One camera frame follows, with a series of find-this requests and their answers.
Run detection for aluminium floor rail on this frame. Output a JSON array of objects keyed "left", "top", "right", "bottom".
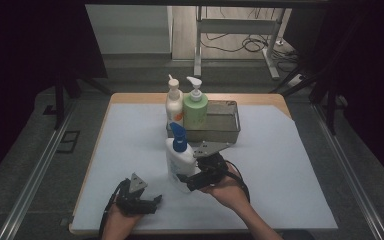
[
  {"left": 311, "top": 102, "right": 384, "bottom": 240},
  {"left": 0, "top": 99, "right": 78, "bottom": 240}
]

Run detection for cream pump bottle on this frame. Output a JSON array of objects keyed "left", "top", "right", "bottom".
[{"left": 164, "top": 73, "right": 185, "bottom": 130}]

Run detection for person's right hand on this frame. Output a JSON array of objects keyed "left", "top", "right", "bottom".
[{"left": 199, "top": 162, "right": 252, "bottom": 212}]

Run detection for white power strip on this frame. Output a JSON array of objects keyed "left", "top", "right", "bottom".
[{"left": 287, "top": 73, "right": 306, "bottom": 89}]

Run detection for white bottle with blue pump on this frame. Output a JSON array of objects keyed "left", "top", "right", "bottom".
[{"left": 165, "top": 121, "right": 201, "bottom": 194}]

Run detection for green bottle with white pump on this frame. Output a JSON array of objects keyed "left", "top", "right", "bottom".
[{"left": 182, "top": 76, "right": 210, "bottom": 131}]

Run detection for dark curtain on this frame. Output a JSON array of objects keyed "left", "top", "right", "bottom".
[
  {"left": 0, "top": 0, "right": 110, "bottom": 192},
  {"left": 282, "top": 0, "right": 384, "bottom": 196}
]

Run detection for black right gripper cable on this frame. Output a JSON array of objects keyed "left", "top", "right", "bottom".
[{"left": 224, "top": 159, "right": 252, "bottom": 205}]

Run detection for white metal desk frame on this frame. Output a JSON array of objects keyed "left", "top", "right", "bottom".
[{"left": 193, "top": 5, "right": 286, "bottom": 81}]

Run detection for black metal stand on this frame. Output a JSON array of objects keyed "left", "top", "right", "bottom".
[
  {"left": 42, "top": 70, "right": 114, "bottom": 131},
  {"left": 269, "top": 13, "right": 348, "bottom": 137}
]

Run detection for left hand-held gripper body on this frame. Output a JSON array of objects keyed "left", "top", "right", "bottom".
[{"left": 114, "top": 172, "right": 149, "bottom": 217}]

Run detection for black floor cables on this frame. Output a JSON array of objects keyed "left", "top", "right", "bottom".
[{"left": 201, "top": 6, "right": 302, "bottom": 73}]

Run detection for grey metal mesh basket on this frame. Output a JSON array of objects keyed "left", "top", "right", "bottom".
[{"left": 165, "top": 98, "right": 242, "bottom": 145}]

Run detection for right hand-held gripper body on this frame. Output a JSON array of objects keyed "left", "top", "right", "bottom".
[{"left": 186, "top": 141, "right": 233, "bottom": 193}]

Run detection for white panel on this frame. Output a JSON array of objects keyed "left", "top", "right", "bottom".
[{"left": 85, "top": 4, "right": 174, "bottom": 56}]

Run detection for person's left hand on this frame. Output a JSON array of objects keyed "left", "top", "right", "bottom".
[{"left": 102, "top": 203, "right": 145, "bottom": 240}]

